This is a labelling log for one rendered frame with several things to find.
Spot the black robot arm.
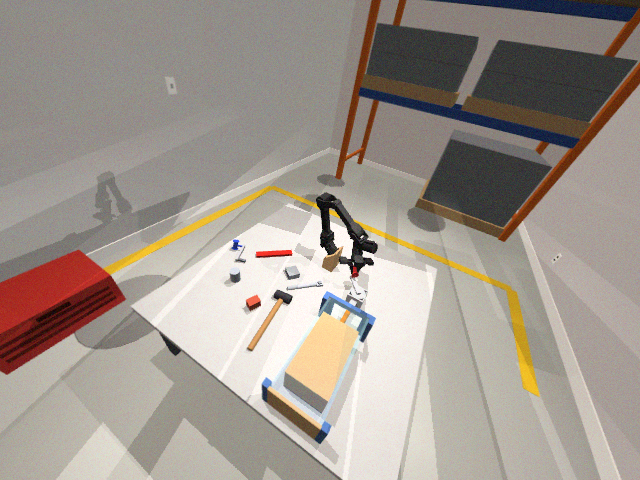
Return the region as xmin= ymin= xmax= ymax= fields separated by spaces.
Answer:
xmin=316 ymin=192 xmax=378 ymax=267

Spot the clear-panelled rack with blue corner posts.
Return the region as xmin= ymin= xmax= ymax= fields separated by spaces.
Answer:
xmin=261 ymin=294 xmax=375 ymax=444

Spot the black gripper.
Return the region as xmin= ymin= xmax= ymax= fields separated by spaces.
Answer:
xmin=338 ymin=248 xmax=374 ymax=275

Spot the black-headed mallet with wooden handle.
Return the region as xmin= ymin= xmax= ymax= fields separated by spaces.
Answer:
xmin=247 ymin=289 xmax=293 ymax=352

